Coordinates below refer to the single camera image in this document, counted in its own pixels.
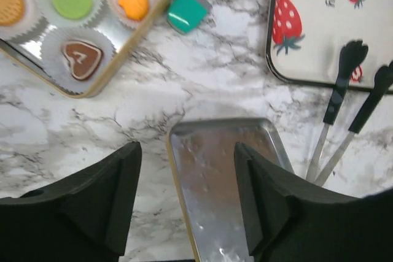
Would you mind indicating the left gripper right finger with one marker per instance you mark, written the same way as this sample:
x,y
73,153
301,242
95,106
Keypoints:
x,y
289,219

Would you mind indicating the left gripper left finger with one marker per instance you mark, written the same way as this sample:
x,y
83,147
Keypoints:
x,y
82,217

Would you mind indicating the tin lid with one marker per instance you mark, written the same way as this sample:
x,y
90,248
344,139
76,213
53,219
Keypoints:
x,y
201,157

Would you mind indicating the brown heart cookie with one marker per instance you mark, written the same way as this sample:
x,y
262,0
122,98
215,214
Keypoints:
x,y
83,58

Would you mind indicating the gold cookie tin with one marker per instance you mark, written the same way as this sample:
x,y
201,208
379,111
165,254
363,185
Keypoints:
x,y
26,49

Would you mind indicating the black metal tongs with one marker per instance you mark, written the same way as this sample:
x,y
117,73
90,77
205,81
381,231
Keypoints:
x,y
351,56

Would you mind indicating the orange round cookie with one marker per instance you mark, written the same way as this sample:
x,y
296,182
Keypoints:
x,y
12,11

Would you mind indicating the strawberry tray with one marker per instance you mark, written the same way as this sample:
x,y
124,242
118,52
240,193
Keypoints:
x,y
305,38

